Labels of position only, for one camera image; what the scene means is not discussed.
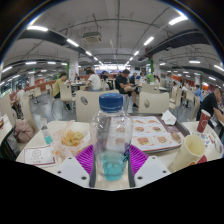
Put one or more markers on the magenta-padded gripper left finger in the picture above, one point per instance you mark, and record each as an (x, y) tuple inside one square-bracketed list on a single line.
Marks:
[(75, 170)]

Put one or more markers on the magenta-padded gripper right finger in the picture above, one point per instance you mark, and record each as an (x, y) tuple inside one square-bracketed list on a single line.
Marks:
[(150, 170)]

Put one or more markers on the clear bottle with blue cap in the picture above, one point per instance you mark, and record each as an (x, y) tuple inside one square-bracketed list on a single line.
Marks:
[(111, 140)]

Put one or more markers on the clear bag with fried food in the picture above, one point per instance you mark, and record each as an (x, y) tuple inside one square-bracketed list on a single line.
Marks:
[(71, 138)]

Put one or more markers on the brown tray with paper liner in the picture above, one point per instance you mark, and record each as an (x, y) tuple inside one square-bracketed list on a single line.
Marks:
[(156, 133)]

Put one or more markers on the white printed card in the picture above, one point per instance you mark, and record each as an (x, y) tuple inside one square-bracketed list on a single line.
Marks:
[(38, 156)]

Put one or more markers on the small teal liquid bottle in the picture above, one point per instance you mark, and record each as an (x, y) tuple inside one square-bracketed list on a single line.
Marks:
[(46, 136)]

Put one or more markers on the white paper napkin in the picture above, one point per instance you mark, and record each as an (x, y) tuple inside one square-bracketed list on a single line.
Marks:
[(168, 118)]

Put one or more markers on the beige chair with round hole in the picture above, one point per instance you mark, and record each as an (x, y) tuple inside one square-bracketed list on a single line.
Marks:
[(153, 103), (87, 108)]

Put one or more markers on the pink backpack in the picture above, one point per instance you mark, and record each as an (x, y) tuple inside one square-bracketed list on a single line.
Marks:
[(23, 131)]

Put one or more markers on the colourful sticker sheet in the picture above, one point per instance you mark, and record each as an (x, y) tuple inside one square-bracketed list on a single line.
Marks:
[(208, 140)]

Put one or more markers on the red paper cup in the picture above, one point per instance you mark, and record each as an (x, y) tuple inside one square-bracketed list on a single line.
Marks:
[(203, 121)]

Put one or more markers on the far beige chairs group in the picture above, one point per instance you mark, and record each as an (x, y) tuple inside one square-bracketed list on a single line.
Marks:
[(176, 96)]

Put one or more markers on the person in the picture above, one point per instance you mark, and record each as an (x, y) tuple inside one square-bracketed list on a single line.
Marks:
[(121, 82), (58, 86), (210, 103), (94, 81)]

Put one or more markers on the ceiling strip lights group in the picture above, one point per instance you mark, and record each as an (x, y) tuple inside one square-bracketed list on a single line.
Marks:
[(148, 40)]

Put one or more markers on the ceiling air conditioner unit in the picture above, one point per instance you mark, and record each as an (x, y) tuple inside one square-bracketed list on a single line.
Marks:
[(92, 37)]

